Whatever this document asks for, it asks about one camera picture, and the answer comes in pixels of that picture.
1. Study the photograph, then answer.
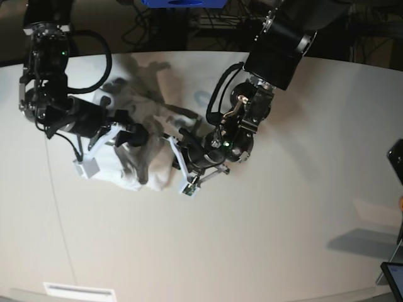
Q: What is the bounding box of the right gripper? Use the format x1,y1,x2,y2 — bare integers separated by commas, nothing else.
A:
88,109,149,151

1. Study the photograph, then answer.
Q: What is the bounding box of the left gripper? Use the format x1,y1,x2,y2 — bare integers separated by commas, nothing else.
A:
177,128,225,174

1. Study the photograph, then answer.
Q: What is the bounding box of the white T-shirt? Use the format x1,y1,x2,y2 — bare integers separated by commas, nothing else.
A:
92,78,201,191

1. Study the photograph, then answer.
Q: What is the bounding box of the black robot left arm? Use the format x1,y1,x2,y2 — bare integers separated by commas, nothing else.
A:
172,1,349,182

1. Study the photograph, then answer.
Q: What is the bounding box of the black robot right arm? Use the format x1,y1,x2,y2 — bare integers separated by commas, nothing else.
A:
19,1,149,147

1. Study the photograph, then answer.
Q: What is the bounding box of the blue box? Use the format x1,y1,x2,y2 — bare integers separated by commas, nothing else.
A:
141,0,227,8

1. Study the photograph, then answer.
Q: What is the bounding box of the black phone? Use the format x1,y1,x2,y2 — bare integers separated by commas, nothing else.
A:
387,138,403,184

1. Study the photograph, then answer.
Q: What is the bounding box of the black tablet screen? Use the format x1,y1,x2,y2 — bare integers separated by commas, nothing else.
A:
380,262,402,302

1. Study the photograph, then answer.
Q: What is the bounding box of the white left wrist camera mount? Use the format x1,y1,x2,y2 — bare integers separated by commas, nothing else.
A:
162,133,230,201

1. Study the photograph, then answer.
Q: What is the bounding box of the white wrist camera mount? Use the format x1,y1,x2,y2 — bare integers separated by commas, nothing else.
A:
162,133,230,201
73,122,127,179

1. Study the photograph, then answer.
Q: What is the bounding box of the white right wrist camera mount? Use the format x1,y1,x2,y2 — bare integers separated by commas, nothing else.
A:
73,122,127,179

